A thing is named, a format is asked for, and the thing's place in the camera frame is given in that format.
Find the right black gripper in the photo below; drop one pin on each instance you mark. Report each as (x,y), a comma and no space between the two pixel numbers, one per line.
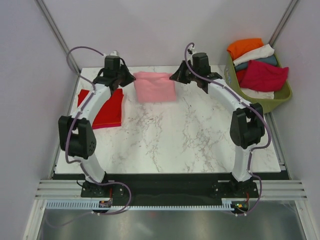
(179,75)

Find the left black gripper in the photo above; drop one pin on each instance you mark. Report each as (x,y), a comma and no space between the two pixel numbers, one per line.
(130,79)

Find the pink t-shirt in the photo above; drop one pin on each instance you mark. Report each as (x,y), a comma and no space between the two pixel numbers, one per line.
(154,87)

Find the red t-shirt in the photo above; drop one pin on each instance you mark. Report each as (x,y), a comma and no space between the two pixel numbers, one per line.
(111,111)
(240,75)

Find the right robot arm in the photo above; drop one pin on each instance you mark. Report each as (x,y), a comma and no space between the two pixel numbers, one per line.
(247,125)

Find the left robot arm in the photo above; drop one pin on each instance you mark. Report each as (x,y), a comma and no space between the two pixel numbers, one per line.
(76,135)

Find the red t-shirt in basket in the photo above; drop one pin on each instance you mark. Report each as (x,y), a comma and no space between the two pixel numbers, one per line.
(240,75)

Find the orange t-shirt in basket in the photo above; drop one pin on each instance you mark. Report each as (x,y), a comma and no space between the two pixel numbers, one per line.
(240,47)

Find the crimson t-shirt in basket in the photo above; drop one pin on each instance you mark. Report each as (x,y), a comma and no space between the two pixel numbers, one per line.
(263,77)

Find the white cloth basket bottom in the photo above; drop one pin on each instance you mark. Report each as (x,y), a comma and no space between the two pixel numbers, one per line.
(258,94)

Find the white t-shirt in basket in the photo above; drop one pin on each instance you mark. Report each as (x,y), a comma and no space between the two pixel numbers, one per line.
(258,53)

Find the olive green plastic basket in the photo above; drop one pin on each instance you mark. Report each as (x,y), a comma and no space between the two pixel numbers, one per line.
(281,96)

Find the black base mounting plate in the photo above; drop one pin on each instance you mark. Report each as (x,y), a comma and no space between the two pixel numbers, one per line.
(173,190)

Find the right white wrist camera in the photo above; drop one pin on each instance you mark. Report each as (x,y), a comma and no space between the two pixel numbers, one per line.
(191,51)

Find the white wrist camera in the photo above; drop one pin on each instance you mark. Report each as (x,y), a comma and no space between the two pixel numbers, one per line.
(191,51)
(114,53)

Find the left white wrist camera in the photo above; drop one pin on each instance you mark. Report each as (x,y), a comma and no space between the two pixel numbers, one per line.
(114,53)

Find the right aluminium frame post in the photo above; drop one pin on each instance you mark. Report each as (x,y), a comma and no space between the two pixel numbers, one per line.
(283,21)

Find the aluminium frame post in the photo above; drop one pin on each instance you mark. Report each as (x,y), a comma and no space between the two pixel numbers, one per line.
(58,36)
(283,21)

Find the left aluminium frame post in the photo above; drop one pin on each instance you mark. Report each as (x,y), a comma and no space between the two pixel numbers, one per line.
(58,36)

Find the white slotted cable duct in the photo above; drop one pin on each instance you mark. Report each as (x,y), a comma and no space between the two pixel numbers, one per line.
(99,205)

